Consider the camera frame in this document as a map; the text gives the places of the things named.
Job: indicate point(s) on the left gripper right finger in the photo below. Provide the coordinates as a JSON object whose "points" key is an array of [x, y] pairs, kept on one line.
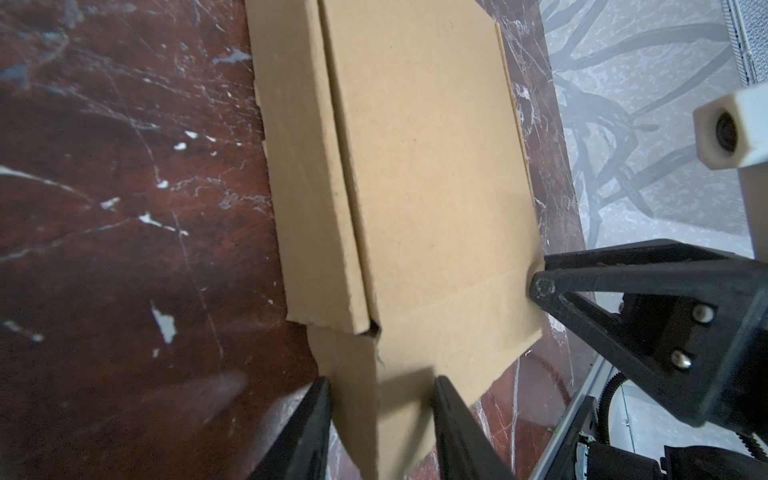
{"points": [[463, 451]]}

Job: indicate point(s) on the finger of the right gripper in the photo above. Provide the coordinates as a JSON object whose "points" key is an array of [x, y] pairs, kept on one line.
{"points": [[692, 336], [658, 251]]}

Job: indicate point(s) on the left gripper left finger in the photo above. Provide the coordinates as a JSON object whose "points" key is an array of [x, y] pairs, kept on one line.
{"points": [[301, 449]]}

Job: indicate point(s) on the brown cardboard box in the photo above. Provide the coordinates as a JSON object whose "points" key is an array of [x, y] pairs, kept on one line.
{"points": [[405, 218]]}

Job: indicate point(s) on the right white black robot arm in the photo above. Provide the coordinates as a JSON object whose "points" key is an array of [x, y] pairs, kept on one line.
{"points": [[696, 462]]}

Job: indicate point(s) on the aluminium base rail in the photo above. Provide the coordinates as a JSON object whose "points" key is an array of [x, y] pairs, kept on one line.
{"points": [[565, 456]]}

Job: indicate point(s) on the white wire mesh basket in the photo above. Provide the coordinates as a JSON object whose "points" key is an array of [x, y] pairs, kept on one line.
{"points": [[746, 22]]}

